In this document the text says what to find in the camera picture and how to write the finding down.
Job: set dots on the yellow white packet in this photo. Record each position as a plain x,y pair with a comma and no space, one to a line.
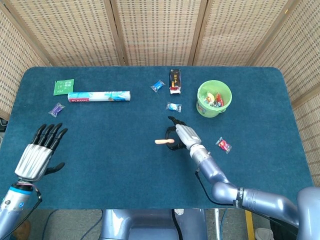
209,97

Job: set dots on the blue table cloth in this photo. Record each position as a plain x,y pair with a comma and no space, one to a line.
112,150

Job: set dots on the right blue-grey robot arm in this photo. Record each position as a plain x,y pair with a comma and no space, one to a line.
262,200

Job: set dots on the green flat sachet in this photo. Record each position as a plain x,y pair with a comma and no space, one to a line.
63,87

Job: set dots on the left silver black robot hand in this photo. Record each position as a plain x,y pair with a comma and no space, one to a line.
35,157

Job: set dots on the red orange packet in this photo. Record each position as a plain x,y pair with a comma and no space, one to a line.
219,99

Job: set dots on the plastic wrap roll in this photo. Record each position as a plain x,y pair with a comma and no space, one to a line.
100,96

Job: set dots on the blue-grey robot torso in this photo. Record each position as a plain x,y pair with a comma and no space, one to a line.
150,225

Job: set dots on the white table leg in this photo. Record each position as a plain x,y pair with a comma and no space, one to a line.
216,225

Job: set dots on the brown shoe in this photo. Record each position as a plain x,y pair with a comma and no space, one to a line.
25,230

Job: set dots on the blue candy wrapper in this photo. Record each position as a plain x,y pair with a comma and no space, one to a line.
157,86
173,107

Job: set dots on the woven folding screen panel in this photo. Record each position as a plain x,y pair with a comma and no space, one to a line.
15,62
160,32
300,62
237,32
70,32

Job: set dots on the orange sausage snack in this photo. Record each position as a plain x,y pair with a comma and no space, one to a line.
161,141

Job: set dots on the green plastic bucket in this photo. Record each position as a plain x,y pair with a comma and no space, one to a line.
207,111

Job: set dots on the purple candy wrapper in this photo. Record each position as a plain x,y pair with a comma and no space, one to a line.
56,109

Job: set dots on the red candy wrapper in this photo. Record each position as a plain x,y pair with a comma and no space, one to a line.
223,144

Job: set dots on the white shoe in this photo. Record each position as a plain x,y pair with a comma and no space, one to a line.
263,235

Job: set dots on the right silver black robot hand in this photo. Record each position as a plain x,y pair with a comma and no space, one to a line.
186,135

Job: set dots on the black red open carton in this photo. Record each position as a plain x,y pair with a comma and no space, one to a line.
175,78

